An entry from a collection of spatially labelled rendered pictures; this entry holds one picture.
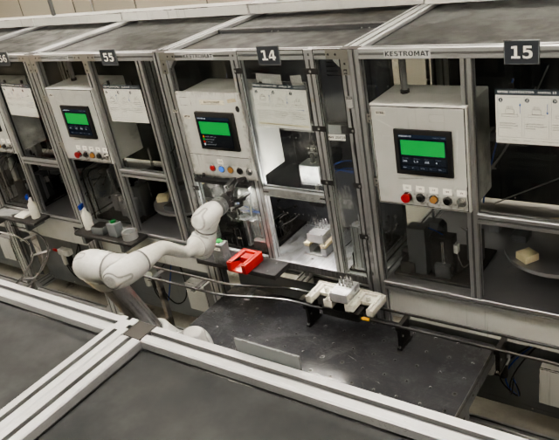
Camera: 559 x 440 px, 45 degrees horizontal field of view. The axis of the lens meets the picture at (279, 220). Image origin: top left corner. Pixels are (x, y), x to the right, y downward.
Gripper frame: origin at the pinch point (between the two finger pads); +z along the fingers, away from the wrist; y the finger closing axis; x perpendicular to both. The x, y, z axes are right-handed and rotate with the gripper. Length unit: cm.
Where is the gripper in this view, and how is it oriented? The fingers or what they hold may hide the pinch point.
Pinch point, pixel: (243, 187)
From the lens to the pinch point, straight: 337.7
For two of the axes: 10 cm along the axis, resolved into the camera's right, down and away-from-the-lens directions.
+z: 4.6, -4.3, 7.8
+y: -2.3, -9.0, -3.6
